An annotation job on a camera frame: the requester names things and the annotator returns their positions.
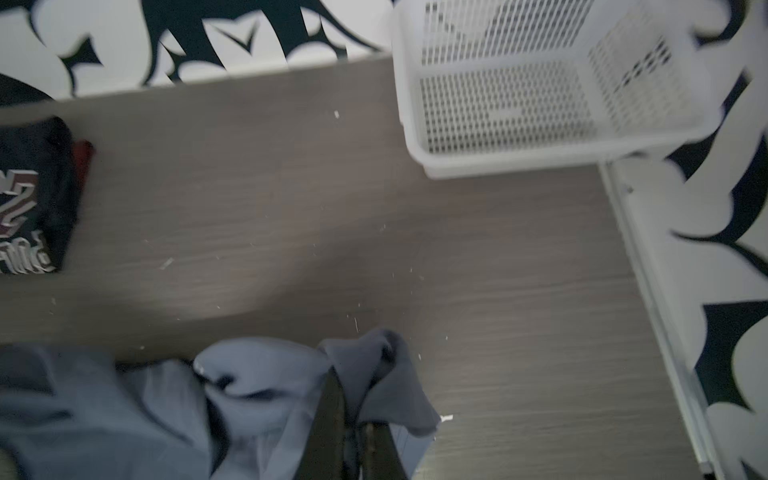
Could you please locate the white plastic laundry basket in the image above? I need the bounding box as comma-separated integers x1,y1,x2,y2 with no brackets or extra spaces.
391,1,721,179

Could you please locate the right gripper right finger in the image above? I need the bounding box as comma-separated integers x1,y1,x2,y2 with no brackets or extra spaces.
360,423,408,480

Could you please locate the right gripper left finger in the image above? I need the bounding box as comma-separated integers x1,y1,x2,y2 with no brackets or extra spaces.
294,368,349,480

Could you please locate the blue-grey tank top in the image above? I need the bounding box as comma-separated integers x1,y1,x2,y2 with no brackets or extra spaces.
1,329,441,479

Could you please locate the navy tank top red trim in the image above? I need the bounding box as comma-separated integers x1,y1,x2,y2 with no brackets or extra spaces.
1,116,95,275

